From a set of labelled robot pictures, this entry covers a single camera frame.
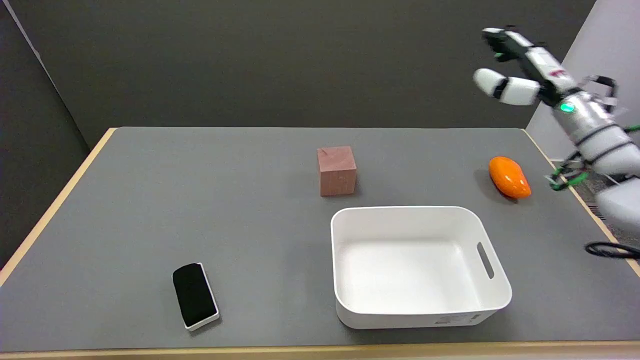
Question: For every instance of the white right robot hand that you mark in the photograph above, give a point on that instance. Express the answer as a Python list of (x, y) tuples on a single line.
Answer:
[(530, 60)]

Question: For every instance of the reddish wooden cube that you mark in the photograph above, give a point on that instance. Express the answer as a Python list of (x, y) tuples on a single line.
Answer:
[(336, 170)]

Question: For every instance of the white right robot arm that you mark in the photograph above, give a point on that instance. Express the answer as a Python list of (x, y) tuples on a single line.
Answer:
[(602, 145)]

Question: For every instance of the orange mango-shaped object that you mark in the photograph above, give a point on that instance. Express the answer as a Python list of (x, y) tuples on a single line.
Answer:
[(509, 177)]

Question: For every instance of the floor vent grille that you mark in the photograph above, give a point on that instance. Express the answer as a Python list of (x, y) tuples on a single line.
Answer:
[(595, 210)]

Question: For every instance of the white plastic bin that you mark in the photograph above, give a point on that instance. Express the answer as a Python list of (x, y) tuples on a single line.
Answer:
[(417, 267)]

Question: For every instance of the black whiteboard eraser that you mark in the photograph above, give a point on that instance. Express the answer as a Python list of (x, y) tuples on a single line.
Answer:
[(194, 295)]

